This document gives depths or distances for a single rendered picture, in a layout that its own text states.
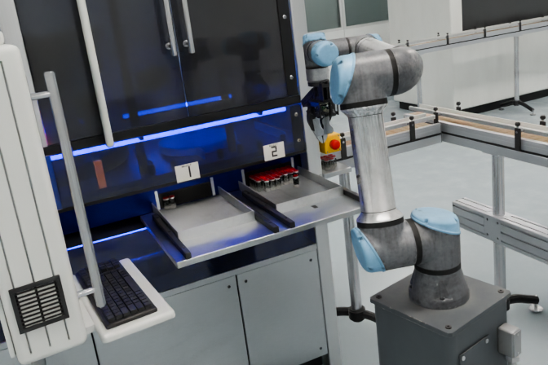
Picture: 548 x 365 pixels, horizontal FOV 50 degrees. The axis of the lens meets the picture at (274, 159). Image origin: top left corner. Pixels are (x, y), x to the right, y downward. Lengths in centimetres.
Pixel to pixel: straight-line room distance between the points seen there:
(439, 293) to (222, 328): 106
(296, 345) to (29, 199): 143
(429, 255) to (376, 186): 22
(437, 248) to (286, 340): 116
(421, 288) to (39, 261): 93
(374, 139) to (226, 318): 116
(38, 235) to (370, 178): 79
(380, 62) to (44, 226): 88
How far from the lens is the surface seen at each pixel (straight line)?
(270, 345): 250
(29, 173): 145
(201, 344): 237
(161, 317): 166
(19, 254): 150
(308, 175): 229
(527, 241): 264
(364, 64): 142
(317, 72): 191
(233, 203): 211
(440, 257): 152
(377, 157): 143
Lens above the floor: 159
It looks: 16 degrees down
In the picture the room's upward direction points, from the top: 7 degrees counter-clockwise
